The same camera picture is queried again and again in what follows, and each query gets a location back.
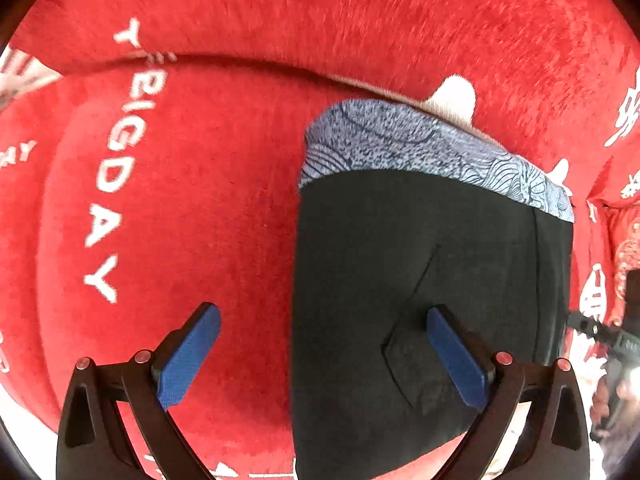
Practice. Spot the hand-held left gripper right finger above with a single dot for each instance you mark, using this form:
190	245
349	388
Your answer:
457	355

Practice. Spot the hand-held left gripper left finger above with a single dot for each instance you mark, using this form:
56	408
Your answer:
187	355

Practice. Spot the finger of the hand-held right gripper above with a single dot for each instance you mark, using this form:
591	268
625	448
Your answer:
592	329

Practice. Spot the black pants with patterned waistband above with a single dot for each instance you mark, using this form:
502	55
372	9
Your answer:
360	260

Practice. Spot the white floral cloth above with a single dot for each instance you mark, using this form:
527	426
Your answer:
20	420

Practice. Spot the red printed blanket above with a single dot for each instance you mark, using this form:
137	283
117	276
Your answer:
225	160

